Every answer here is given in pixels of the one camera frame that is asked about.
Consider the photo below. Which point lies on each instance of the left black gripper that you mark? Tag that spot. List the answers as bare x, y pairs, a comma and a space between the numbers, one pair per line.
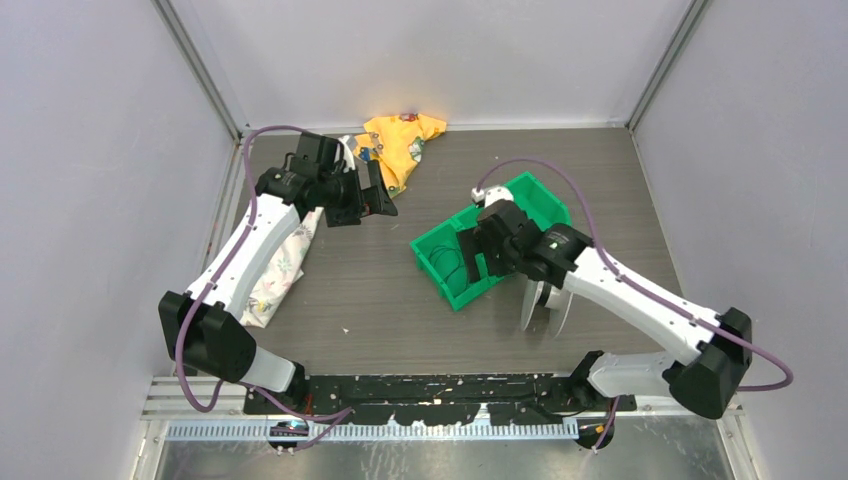
366, 202

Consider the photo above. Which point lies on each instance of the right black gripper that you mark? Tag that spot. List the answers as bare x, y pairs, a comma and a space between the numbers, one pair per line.
469, 242

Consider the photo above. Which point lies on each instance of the clear plastic cable spool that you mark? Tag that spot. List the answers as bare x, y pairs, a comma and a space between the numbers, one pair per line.
542, 295

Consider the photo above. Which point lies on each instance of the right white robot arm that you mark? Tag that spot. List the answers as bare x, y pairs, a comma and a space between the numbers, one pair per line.
704, 355

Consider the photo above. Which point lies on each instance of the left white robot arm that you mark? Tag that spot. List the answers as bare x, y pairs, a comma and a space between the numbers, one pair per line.
201, 324

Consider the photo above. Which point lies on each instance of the green three-compartment bin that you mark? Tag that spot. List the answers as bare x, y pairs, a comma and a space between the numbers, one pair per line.
437, 251

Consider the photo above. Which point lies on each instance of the yellow printed cloth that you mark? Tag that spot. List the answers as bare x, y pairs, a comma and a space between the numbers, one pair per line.
396, 143

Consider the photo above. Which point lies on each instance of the white floral cloth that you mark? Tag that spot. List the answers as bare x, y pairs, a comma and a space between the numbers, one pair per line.
281, 273

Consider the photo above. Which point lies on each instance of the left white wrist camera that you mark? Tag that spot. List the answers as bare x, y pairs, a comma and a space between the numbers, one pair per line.
347, 157

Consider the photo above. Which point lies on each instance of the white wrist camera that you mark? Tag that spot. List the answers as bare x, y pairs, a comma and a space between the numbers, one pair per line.
347, 157
483, 197

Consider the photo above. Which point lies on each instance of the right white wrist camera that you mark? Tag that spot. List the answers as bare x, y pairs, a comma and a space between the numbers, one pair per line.
483, 197

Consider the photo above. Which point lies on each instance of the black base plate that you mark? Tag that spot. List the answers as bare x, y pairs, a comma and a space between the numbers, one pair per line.
434, 400

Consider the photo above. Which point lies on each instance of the slotted metal rail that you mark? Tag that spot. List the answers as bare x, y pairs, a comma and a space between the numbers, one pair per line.
300, 431

